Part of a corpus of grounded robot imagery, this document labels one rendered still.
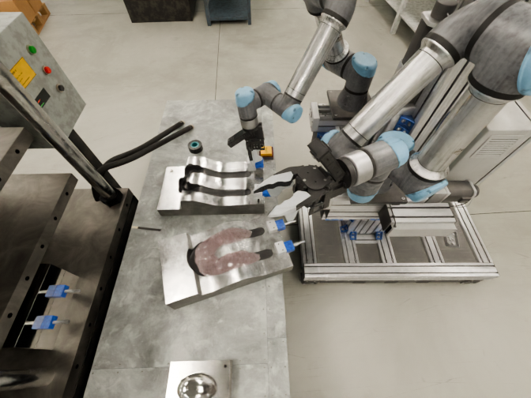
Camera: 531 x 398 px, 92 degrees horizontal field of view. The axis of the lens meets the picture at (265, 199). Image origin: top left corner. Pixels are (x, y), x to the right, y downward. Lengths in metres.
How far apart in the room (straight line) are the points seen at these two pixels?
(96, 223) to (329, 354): 1.54
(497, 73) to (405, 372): 1.73
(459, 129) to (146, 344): 1.21
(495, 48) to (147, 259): 1.28
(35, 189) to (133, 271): 0.51
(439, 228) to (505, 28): 0.76
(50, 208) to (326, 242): 1.52
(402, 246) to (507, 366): 0.91
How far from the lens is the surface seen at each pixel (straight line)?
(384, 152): 0.63
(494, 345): 2.39
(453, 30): 0.76
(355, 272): 1.84
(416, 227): 1.22
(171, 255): 1.11
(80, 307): 1.34
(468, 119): 0.80
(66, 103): 1.51
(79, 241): 1.48
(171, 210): 1.28
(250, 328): 1.10
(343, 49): 1.37
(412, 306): 2.17
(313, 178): 0.54
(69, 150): 1.26
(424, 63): 0.76
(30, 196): 1.38
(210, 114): 1.76
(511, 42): 0.72
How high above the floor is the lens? 1.89
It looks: 57 degrees down
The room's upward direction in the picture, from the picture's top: straight up
